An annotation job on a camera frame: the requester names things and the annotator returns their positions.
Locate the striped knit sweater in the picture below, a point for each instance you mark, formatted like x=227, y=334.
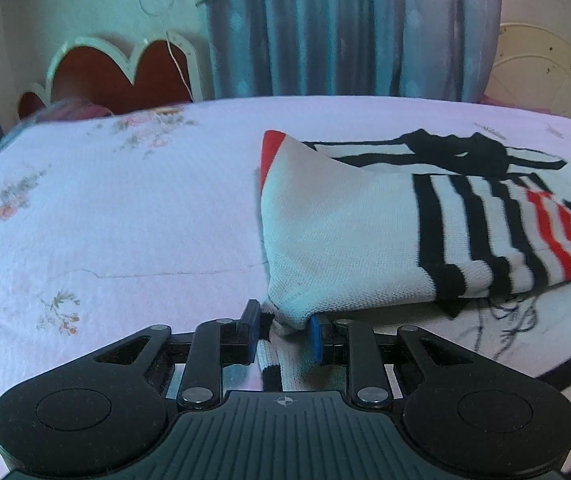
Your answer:
x=365, y=240

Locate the red scalloped headboard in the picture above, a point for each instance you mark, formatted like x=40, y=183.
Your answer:
x=100, y=77

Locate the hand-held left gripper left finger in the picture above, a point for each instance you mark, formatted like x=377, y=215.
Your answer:
x=252, y=334

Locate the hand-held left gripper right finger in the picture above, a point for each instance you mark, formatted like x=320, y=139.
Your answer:
x=315, y=341

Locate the floral pink bedsheet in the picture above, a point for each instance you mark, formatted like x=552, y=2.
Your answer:
x=115, y=210

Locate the blue curtain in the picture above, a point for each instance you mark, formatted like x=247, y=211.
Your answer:
x=345, y=25

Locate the white arched panel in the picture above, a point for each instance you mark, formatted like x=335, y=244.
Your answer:
x=540, y=67

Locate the pink pillow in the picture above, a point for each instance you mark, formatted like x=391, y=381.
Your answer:
x=72, y=109

